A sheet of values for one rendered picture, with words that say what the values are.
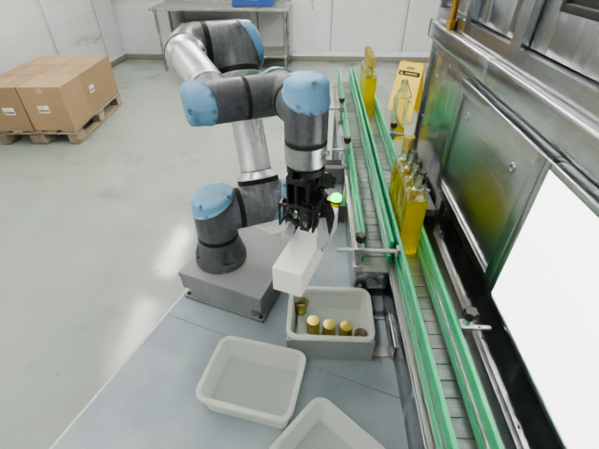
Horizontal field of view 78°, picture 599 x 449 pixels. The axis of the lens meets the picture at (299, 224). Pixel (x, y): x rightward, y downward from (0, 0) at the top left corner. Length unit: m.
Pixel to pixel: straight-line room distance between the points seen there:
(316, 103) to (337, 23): 6.23
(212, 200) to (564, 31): 0.81
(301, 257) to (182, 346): 0.48
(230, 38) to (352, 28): 5.86
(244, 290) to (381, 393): 0.43
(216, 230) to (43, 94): 3.46
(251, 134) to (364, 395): 0.71
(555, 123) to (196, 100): 0.60
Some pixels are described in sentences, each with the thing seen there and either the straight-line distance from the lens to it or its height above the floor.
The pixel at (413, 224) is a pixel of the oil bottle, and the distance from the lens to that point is 1.06.
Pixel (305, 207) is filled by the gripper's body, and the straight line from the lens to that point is 0.66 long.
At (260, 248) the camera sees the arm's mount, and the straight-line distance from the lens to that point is 1.15.
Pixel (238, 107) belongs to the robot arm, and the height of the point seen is 1.39.
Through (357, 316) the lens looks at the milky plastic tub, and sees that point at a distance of 1.08.
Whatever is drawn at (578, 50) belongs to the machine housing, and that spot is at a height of 1.46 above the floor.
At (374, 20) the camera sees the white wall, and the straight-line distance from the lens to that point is 6.85.
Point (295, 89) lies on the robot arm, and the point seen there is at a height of 1.44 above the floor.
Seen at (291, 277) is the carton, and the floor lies 1.10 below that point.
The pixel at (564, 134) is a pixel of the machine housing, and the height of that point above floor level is 1.36.
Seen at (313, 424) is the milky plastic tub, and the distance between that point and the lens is 0.94.
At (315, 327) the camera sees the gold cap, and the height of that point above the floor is 0.81.
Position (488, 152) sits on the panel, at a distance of 0.97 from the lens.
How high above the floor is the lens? 1.61
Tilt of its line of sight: 38 degrees down
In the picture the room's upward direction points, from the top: straight up
